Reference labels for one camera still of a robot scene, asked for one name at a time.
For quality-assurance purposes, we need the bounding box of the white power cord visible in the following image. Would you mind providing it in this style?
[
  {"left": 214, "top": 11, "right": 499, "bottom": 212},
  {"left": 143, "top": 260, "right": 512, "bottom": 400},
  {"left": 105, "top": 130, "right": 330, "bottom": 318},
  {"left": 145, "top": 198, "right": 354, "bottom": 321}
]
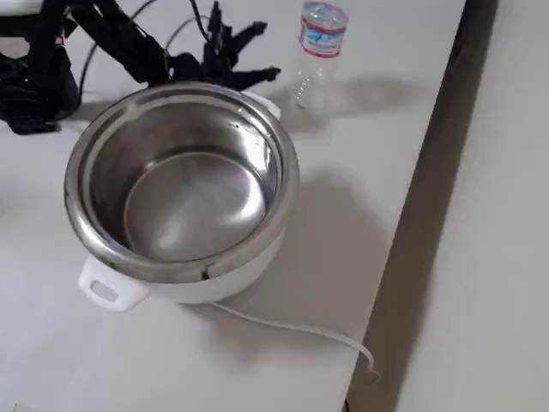
[{"left": 209, "top": 300, "right": 383, "bottom": 385}]

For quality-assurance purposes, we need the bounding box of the clear plastic water bottle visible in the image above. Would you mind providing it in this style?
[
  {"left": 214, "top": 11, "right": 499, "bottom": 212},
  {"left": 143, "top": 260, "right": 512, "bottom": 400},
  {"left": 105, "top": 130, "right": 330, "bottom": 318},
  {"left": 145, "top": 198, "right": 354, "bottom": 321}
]
[{"left": 293, "top": 0, "right": 349, "bottom": 113}]

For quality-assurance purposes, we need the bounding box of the long black cable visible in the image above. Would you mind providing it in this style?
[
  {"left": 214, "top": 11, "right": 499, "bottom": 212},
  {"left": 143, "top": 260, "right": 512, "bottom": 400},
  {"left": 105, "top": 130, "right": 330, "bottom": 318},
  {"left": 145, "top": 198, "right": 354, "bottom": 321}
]
[{"left": 75, "top": 0, "right": 160, "bottom": 111}]

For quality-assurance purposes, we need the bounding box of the white plastic container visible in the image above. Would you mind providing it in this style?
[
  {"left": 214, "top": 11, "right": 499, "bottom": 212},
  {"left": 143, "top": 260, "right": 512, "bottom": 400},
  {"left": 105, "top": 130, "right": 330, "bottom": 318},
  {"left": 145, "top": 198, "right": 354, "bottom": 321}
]
[{"left": 76, "top": 88, "right": 287, "bottom": 313}]

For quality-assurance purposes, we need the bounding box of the stainless steel inner pot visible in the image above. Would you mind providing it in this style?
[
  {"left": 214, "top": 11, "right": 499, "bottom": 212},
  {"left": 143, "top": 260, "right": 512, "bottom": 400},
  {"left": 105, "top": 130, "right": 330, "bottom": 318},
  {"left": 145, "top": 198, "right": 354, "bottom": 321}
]
[{"left": 63, "top": 82, "right": 300, "bottom": 284}]

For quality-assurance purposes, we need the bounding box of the thin black camera cable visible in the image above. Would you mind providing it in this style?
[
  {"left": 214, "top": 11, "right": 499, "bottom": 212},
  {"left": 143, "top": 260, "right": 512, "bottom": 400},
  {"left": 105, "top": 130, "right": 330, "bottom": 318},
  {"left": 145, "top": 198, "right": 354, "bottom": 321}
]
[{"left": 165, "top": 0, "right": 214, "bottom": 57}]

